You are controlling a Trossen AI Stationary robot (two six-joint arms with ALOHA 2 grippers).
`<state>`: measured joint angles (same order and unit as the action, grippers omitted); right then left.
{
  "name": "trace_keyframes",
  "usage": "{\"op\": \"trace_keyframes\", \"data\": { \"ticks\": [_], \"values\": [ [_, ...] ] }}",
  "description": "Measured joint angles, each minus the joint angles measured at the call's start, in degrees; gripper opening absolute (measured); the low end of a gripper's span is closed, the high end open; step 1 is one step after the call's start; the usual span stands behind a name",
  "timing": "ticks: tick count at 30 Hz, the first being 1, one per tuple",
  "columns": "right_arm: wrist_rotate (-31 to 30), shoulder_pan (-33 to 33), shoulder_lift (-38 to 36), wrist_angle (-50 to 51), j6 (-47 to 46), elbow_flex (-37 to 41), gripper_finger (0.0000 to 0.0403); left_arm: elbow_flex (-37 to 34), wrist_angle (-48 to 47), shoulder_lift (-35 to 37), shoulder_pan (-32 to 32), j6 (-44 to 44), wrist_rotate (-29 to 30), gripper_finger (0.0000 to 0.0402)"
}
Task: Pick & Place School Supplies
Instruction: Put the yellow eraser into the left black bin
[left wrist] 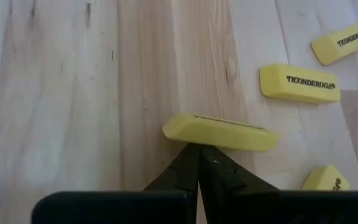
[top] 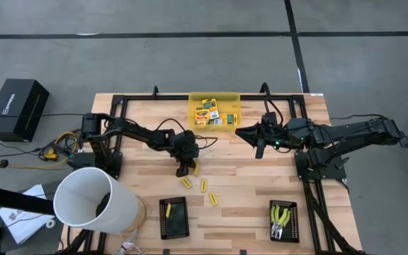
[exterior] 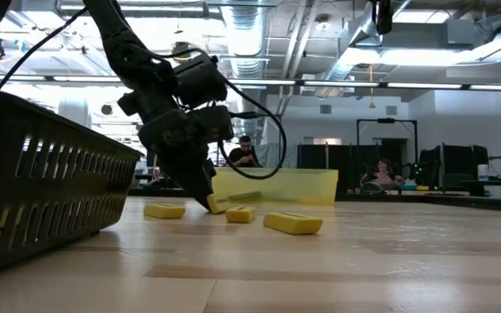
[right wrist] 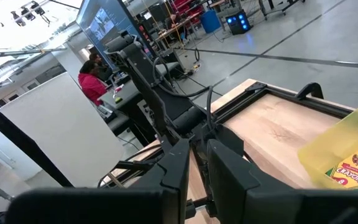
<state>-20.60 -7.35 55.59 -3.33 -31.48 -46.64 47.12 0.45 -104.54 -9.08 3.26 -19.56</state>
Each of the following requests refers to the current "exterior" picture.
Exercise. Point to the white container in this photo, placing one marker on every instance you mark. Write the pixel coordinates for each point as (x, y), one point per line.
(483, 172)

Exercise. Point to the black mesh plastic tray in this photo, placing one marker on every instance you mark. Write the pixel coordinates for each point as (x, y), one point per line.
(59, 182)

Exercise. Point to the person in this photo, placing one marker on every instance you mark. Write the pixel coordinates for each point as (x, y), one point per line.
(383, 171)
(244, 154)

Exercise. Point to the yellow eraser block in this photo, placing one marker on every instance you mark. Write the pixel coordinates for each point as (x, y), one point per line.
(292, 223)
(219, 204)
(241, 215)
(164, 211)

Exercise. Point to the silver ventilation duct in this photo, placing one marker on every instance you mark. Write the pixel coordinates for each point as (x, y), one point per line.
(246, 35)
(359, 26)

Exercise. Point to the black partition curtain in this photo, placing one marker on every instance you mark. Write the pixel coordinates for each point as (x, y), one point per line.
(333, 161)
(455, 163)

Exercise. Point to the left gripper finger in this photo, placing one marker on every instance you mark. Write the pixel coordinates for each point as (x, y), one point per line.
(210, 169)
(189, 178)

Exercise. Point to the round ceiling lamp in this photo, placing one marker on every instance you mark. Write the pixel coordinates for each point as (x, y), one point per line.
(322, 24)

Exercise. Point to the yellow translucent plastic bin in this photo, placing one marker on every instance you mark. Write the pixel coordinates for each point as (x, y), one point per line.
(302, 187)

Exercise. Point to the long ceiling light strip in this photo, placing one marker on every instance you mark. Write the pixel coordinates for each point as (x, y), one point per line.
(320, 83)

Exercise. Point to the grey tarp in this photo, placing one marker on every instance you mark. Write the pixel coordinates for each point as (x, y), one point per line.
(272, 156)

